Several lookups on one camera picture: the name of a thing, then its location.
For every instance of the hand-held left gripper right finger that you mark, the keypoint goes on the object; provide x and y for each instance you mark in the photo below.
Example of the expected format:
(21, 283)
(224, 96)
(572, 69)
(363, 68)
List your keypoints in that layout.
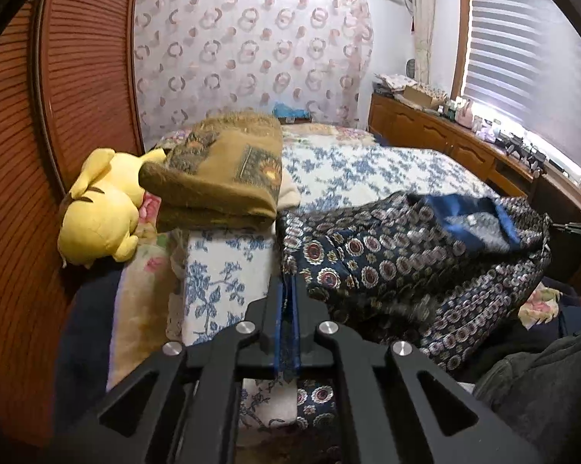
(294, 338)

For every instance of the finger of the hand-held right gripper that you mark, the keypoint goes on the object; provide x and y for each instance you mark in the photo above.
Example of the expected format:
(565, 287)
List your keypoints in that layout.
(573, 228)

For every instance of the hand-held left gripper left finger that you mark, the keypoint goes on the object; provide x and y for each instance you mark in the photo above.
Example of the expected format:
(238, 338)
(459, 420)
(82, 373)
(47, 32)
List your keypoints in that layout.
(277, 338)

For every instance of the navy patterned satin shirt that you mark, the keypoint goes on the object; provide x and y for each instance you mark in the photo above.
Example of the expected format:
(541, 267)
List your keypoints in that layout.
(392, 261)

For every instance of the black tripod gadget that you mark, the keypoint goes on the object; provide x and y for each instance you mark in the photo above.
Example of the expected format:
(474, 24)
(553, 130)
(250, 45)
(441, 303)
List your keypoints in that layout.
(515, 145)

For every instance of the pale purple pouch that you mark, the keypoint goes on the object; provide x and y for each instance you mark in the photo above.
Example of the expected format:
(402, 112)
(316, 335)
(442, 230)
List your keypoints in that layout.
(486, 129)

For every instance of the pink floral bed blanket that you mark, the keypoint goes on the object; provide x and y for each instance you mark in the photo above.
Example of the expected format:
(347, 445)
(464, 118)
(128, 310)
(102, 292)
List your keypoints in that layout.
(140, 290)

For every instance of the cream folded cloth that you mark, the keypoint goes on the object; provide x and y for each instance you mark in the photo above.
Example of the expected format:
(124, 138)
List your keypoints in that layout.
(288, 193)

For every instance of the person's grey fleece top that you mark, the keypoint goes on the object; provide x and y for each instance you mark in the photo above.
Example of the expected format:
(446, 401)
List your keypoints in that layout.
(551, 386)

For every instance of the striped window blind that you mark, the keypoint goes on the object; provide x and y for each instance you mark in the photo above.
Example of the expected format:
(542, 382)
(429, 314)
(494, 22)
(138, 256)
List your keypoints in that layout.
(536, 67)

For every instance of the brown folded blanket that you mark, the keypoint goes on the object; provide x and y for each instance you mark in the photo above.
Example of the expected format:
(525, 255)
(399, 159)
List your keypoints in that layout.
(213, 179)

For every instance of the blue floral white quilt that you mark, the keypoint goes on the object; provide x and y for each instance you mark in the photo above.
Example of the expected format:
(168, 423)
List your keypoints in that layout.
(367, 169)

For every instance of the wooden sideboard cabinet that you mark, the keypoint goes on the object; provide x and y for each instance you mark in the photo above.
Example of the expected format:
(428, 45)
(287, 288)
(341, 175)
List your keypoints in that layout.
(416, 125)

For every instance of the navy bed sheet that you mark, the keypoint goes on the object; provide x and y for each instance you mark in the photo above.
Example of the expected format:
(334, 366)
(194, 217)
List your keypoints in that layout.
(82, 338)

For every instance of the open cardboard box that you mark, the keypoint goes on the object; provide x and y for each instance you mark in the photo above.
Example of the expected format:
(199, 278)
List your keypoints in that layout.
(423, 96)

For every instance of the yellow plush toy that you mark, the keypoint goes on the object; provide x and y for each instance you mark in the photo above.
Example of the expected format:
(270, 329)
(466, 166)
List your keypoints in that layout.
(97, 212)

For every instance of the blue cloth bundle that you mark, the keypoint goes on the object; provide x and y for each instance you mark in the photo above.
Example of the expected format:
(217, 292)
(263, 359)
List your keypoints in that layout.
(290, 110)

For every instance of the patterned folded cloth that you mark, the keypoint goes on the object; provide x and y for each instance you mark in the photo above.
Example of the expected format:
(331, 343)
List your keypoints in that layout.
(392, 81)

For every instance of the tied beige drape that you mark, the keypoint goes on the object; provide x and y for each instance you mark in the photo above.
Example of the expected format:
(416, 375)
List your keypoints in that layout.
(423, 24)

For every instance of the circle patterned sheer curtain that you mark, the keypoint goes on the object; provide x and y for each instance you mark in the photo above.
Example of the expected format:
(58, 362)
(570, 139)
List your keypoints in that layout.
(251, 58)

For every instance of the wooden louvered wardrobe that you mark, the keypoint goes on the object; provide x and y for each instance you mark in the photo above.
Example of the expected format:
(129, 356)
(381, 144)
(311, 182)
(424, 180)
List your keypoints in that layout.
(77, 82)

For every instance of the wooden window frame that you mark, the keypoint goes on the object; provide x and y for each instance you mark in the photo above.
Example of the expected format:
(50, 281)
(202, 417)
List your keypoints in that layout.
(460, 34)

